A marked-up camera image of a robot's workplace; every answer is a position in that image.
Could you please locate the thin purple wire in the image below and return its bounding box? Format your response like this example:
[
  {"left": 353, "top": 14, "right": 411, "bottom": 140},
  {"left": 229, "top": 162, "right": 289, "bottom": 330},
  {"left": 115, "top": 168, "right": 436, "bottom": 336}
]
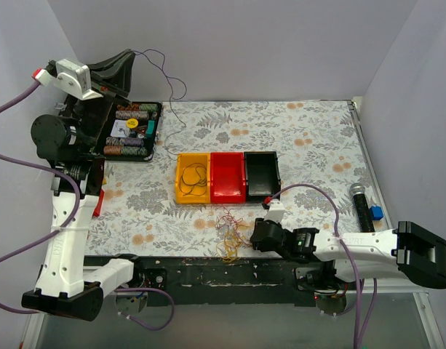
[
  {"left": 134, "top": 49, "right": 189, "bottom": 157},
  {"left": 179, "top": 162, "right": 209, "bottom": 197}
]

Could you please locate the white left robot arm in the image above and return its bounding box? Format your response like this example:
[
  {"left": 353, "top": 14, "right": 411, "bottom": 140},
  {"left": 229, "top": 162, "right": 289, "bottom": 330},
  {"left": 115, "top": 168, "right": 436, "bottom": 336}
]
[{"left": 21, "top": 49, "right": 145, "bottom": 321}]

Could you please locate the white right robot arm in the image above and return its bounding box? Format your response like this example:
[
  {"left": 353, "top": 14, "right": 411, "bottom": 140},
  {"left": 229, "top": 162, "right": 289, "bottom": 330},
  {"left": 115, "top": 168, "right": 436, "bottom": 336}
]
[{"left": 250, "top": 219, "right": 446, "bottom": 289}]

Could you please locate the yellow round chip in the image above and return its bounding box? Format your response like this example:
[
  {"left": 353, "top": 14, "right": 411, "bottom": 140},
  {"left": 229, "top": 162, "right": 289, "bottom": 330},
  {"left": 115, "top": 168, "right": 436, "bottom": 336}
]
[{"left": 126, "top": 118, "right": 139, "bottom": 129}]

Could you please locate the black poker chip case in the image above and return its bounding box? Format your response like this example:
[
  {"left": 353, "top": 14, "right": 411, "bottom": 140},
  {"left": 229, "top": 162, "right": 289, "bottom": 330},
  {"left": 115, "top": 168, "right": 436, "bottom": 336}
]
[{"left": 56, "top": 96, "right": 163, "bottom": 162}]

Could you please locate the black plastic bin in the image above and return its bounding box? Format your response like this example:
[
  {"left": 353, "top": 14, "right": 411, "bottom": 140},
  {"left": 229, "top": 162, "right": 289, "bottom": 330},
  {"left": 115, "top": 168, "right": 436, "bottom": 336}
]
[{"left": 244, "top": 151, "right": 281, "bottom": 202}]

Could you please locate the red plastic bin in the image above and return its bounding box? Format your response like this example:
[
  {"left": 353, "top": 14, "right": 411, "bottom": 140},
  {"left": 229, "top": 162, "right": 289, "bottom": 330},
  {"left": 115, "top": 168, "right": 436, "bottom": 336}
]
[{"left": 210, "top": 152, "right": 246, "bottom": 204}]

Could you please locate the yellow plastic bin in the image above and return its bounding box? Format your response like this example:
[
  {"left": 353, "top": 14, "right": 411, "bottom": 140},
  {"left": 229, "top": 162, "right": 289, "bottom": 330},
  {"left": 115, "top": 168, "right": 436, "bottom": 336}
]
[{"left": 175, "top": 153, "right": 210, "bottom": 204}]

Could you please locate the black microphone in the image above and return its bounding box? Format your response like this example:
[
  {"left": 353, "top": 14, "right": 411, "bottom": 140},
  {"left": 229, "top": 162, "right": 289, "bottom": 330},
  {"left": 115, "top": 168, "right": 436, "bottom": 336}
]
[{"left": 349, "top": 182, "right": 375, "bottom": 233}]

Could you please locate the blue toy block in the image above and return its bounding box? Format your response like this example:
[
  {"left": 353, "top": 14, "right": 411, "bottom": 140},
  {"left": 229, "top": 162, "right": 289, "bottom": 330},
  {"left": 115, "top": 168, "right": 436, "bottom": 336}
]
[{"left": 369, "top": 206, "right": 384, "bottom": 221}]

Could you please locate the red white toy block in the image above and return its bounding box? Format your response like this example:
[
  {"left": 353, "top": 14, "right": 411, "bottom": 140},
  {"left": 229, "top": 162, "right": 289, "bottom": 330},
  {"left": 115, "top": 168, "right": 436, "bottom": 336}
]
[{"left": 92, "top": 189, "right": 105, "bottom": 217}]

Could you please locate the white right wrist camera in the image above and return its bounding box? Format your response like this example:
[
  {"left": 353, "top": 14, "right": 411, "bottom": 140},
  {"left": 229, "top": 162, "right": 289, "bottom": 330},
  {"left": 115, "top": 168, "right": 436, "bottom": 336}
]
[{"left": 263, "top": 197, "right": 286, "bottom": 223}]

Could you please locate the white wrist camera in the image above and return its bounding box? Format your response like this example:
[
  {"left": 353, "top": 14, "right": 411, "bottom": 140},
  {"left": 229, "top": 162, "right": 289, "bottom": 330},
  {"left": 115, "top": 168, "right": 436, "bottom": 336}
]
[
  {"left": 263, "top": 197, "right": 286, "bottom": 223},
  {"left": 32, "top": 59, "right": 103, "bottom": 101}
]

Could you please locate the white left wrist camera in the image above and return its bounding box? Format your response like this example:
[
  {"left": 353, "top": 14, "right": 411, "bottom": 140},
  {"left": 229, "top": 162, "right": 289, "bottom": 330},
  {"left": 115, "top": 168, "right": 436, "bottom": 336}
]
[{"left": 32, "top": 59, "right": 103, "bottom": 101}]

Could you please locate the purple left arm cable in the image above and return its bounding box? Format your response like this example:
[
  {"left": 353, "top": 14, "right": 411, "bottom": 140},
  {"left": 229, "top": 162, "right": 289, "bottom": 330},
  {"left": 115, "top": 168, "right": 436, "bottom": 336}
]
[{"left": 0, "top": 81, "right": 176, "bottom": 331}]

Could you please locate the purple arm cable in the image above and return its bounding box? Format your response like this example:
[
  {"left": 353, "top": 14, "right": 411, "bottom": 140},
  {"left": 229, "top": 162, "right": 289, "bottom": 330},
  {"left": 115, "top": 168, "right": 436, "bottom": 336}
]
[
  {"left": 0, "top": 81, "right": 176, "bottom": 331},
  {"left": 268, "top": 183, "right": 378, "bottom": 349}
]

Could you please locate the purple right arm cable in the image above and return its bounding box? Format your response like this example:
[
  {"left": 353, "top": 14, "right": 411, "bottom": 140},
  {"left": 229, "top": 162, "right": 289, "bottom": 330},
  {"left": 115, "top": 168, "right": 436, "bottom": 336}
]
[{"left": 268, "top": 183, "right": 378, "bottom": 349}]

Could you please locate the aluminium frame rail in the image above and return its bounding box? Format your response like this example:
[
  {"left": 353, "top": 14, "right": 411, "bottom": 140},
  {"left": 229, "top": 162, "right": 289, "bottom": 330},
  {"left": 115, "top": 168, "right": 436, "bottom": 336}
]
[{"left": 20, "top": 264, "right": 116, "bottom": 345}]

